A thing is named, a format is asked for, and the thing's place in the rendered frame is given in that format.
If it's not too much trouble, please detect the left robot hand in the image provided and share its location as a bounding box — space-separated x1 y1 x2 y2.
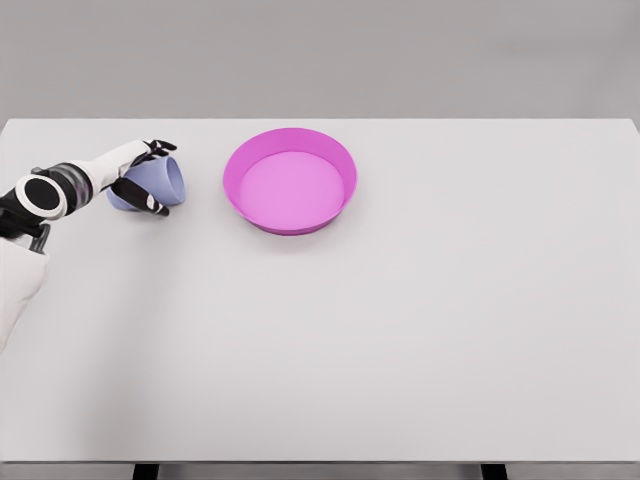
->
91 139 178 218

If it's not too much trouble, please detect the lavender cup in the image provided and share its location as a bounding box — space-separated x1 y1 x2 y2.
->
105 155 188 213

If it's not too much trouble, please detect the pink plate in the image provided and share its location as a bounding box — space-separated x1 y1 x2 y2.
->
222 127 359 237

